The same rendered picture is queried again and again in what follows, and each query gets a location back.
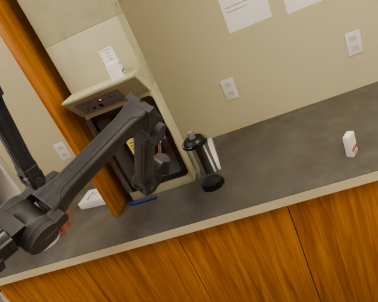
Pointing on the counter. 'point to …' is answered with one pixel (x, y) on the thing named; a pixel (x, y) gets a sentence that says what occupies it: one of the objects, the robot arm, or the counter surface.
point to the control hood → (130, 82)
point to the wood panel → (51, 91)
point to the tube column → (66, 17)
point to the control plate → (101, 102)
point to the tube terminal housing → (103, 30)
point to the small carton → (115, 69)
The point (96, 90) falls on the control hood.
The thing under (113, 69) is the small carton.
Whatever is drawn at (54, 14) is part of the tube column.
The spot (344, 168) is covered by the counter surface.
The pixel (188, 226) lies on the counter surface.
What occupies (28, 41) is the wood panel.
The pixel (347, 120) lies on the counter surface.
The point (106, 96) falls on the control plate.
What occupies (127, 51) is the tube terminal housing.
